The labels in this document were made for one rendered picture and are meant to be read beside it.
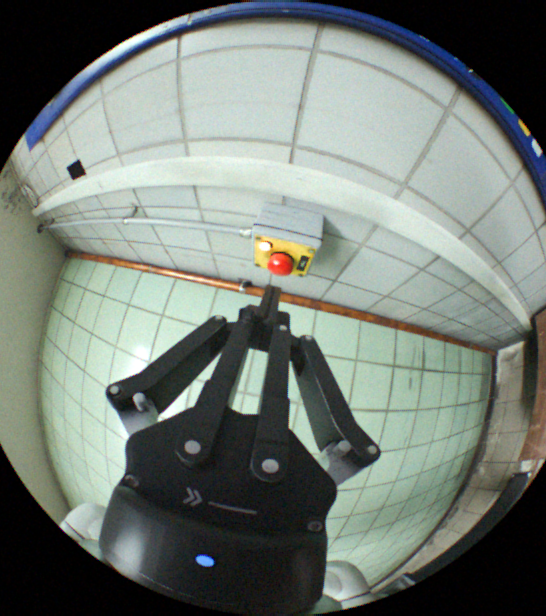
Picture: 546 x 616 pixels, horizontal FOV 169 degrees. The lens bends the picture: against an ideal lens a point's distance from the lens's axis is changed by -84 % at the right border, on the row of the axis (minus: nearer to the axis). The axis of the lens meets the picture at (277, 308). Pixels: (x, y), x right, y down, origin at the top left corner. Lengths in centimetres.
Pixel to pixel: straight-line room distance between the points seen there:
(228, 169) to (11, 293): 110
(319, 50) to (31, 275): 122
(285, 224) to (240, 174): 10
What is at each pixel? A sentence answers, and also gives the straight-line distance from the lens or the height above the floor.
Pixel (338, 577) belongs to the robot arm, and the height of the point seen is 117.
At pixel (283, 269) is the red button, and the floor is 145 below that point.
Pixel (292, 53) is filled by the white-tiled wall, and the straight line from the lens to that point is 26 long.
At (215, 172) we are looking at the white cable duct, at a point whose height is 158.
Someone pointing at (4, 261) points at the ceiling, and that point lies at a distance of 115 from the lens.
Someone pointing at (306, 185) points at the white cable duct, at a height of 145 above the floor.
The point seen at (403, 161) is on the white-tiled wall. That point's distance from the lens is 29.
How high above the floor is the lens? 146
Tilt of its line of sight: 2 degrees down
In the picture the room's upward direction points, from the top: 77 degrees counter-clockwise
